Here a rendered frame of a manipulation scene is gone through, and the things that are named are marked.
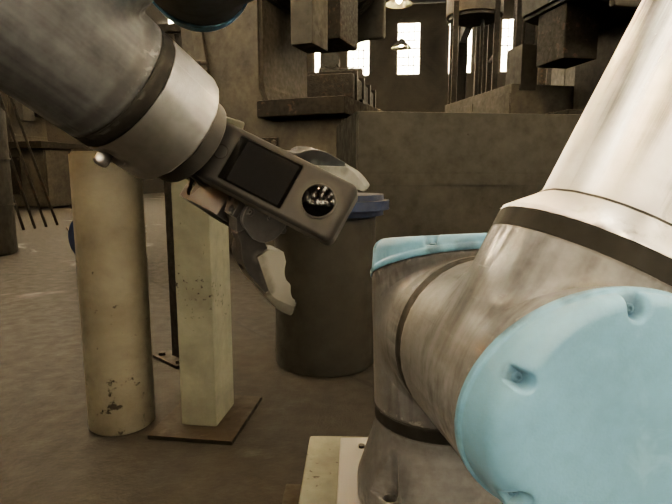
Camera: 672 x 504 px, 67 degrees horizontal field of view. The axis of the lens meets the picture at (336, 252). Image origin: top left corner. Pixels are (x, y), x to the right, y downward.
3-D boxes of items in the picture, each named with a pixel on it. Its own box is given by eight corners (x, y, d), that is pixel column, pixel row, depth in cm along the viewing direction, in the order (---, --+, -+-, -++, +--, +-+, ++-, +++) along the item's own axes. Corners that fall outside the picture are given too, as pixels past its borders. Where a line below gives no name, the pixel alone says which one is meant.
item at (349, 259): (247, 379, 120) (242, 196, 114) (280, 337, 151) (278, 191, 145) (383, 387, 116) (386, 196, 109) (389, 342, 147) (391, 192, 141)
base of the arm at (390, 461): (517, 448, 62) (517, 369, 61) (574, 554, 43) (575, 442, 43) (362, 445, 64) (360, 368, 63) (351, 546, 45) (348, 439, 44)
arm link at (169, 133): (198, 38, 31) (109, 170, 30) (248, 90, 35) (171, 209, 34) (133, 30, 37) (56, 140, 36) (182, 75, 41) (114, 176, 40)
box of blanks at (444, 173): (354, 287, 220) (355, 102, 209) (331, 257, 301) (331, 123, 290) (577, 281, 232) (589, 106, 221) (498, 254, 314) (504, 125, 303)
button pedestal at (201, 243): (140, 446, 90) (118, 85, 81) (195, 390, 114) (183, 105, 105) (227, 453, 88) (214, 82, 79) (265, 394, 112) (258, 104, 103)
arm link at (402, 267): (484, 370, 62) (484, 224, 60) (569, 431, 45) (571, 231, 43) (360, 380, 59) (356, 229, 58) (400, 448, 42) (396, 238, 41)
